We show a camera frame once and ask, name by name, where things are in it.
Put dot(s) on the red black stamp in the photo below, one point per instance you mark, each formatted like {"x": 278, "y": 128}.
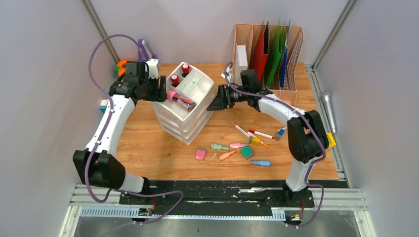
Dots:
{"x": 175, "y": 80}

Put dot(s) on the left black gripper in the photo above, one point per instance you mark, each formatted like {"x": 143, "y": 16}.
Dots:
{"x": 159, "y": 95}

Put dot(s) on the pink mini highlighter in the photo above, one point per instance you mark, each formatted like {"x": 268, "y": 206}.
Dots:
{"x": 238, "y": 145}

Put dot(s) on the green mini highlighter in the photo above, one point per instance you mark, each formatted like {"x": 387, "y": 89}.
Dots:
{"x": 219, "y": 147}

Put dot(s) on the white plastic drawer unit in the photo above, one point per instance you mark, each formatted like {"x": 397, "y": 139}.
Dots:
{"x": 184, "y": 113}

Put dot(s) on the green folder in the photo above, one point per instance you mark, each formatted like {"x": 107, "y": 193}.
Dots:
{"x": 275, "y": 54}

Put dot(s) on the pink eraser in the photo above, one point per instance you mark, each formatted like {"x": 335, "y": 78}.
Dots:
{"x": 200, "y": 153}

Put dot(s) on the blue mini highlighter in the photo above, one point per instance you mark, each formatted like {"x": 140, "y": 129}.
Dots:
{"x": 263, "y": 163}

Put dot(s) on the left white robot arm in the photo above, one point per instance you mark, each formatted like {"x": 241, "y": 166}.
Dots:
{"x": 97, "y": 164}

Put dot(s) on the red folder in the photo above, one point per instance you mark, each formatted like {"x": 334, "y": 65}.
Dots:
{"x": 260, "y": 49}

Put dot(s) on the pink highlighter pack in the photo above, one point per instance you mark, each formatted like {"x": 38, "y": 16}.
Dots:
{"x": 182, "y": 101}

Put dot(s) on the blue folder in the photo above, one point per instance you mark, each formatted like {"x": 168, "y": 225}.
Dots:
{"x": 284, "y": 62}

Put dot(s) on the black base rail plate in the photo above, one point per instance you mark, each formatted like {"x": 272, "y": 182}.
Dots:
{"x": 221, "y": 198}

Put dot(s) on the white hardcover book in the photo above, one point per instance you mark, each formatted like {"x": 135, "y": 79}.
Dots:
{"x": 240, "y": 63}

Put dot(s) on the teal eraser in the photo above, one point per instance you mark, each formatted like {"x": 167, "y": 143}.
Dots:
{"x": 247, "y": 152}

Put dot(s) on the red cap white marker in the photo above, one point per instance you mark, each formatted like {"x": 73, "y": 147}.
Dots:
{"x": 260, "y": 133}

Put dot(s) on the yellow small crate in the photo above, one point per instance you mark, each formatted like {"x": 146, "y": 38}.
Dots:
{"x": 331, "y": 140}

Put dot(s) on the blue grey eraser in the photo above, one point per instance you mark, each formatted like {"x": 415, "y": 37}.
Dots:
{"x": 279, "y": 134}

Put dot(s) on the red round stamp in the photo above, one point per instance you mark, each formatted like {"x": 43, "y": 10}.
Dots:
{"x": 185, "y": 69}

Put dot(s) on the purple object at wall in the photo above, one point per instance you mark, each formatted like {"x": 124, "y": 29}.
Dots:
{"x": 144, "y": 52}

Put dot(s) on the orange tape dispenser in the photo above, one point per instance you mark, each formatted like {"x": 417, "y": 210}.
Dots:
{"x": 120, "y": 67}

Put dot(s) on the blue white small block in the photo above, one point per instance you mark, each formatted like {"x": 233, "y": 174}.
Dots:
{"x": 103, "y": 105}

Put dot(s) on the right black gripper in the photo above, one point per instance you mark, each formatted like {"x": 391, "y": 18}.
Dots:
{"x": 223, "y": 99}

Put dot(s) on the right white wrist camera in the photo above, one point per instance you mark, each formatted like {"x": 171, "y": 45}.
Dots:
{"x": 228, "y": 74}

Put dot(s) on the orange mini highlighter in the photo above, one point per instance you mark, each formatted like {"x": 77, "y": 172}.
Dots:
{"x": 226, "y": 155}

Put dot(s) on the yellow mini highlighter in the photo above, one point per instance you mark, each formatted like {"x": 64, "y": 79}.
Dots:
{"x": 254, "y": 141}

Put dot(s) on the pink plastic file organizer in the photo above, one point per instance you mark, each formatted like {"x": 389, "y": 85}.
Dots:
{"x": 243, "y": 34}

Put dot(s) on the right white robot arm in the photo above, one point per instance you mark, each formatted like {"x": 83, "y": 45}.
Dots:
{"x": 307, "y": 138}

